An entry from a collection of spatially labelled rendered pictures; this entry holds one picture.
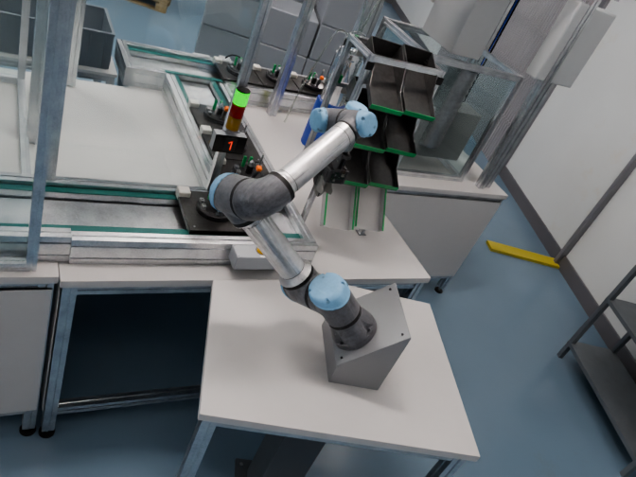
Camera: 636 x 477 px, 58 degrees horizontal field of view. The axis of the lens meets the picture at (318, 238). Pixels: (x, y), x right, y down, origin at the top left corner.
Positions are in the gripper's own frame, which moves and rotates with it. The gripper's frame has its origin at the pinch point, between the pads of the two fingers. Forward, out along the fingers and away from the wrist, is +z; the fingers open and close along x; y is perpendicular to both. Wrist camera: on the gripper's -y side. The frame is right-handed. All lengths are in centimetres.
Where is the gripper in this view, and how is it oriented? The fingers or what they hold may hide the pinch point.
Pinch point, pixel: (317, 191)
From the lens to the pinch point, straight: 202.6
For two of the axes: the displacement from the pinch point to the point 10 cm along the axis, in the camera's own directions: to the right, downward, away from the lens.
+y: 3.7, 6.5, -6.7
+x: 8.6, 0.3, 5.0
